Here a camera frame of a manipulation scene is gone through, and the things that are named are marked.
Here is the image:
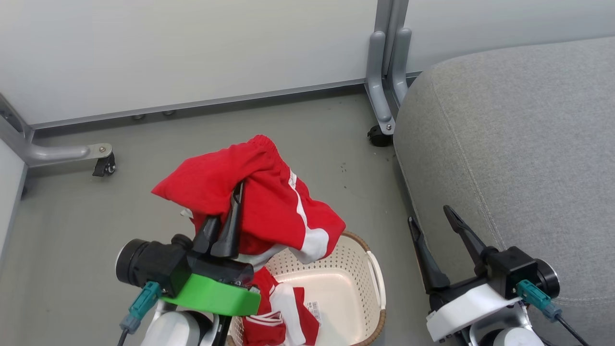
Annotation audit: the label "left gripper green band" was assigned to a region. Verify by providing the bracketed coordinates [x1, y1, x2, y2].
[161, 181, 261, 316]

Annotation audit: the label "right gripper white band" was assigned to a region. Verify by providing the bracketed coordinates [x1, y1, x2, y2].
[407, 205, 523, 343]

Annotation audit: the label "red shorts with white stripe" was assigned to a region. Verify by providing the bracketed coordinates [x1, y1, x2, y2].
[151, 135, 346, 266]

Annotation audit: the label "red white striped shirt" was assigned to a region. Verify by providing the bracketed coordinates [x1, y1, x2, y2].
[242, 267, 321, 346]

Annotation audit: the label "cream perforated laundry basket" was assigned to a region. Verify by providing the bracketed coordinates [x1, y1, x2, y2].
[226, 231, 387, 346]

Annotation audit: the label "grey fabric sofa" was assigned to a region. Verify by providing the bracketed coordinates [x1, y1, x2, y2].
[393, 36, 615, 346]

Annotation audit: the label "black caster wheel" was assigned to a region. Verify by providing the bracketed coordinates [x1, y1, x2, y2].
[367, 125, 395, 148]
[92, 154, 117, 178]

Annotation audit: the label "grey partition foot single bar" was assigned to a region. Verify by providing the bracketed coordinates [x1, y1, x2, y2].
[0, 94, 113, 170]

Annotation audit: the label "grey partition foot double bar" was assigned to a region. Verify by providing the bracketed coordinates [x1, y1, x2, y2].
[365, 0, 413, 136]

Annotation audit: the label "right arm cable teal connector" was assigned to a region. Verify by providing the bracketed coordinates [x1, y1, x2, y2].
[516, 279, 591, 346]

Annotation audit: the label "arm cable teal connector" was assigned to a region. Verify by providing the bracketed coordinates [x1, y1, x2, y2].
[516, 279, 591, 346]
[117, 281, 162, 346]

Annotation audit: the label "left arm cable teal connector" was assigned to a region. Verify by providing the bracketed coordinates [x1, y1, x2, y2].
[117, 281, 162, 346]

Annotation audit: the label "grey partition bottom rail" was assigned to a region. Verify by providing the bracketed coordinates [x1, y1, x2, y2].
[29, 71, 423, 131]

